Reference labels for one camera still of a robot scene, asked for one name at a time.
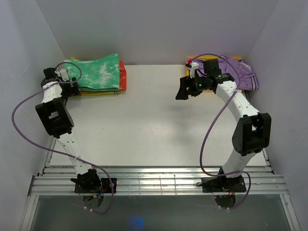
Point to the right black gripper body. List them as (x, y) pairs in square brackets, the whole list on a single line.
[(197, 84)]

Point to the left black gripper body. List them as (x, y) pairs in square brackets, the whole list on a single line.
[(69, 91)]

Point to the green tie-dye trousers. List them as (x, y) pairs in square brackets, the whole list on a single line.
[(95, 75)]

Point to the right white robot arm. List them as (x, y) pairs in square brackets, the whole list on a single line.
[(252, 132)]

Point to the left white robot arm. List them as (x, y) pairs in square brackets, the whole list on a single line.
[(58, 123)]

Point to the yellow folded trousers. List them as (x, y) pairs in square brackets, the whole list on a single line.
[(103, 76)]

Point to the purple trousers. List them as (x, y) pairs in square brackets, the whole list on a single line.
[(238, 69)]

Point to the red tie-dye folded trousers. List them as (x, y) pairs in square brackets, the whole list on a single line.
[(122, 84)]

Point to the yellow plastic tray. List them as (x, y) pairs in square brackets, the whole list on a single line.
[(192, 59)]

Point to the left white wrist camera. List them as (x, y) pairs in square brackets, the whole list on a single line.
[(62, 74)]

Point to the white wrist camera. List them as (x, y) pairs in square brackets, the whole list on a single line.
[(62, 74), (192, 67)]

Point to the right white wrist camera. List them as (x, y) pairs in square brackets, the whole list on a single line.
[(192, 67)]

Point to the aluminium rail frame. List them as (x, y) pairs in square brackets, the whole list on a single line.
[(154, 181)]

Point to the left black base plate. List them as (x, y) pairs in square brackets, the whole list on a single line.
[(105, 188)]

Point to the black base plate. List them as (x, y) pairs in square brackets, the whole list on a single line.
[(222, 184), (105, 188)]

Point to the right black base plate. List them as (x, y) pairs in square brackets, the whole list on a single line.
[(222, 184)]

